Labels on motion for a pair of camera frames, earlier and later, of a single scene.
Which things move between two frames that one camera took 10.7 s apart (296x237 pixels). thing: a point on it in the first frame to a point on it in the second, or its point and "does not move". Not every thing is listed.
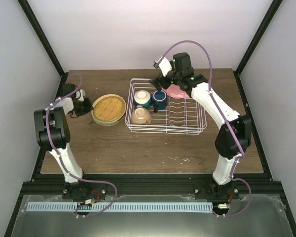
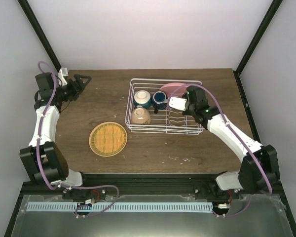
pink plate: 174,91 does not move
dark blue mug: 160,100 does not move
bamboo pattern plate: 108,108 to 107,138
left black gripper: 88,108 to 76,89
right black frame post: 268,18 does not move
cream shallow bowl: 141,116 does not move
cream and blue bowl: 142,98 does not move
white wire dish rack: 149,110 does not move
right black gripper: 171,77 to 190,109
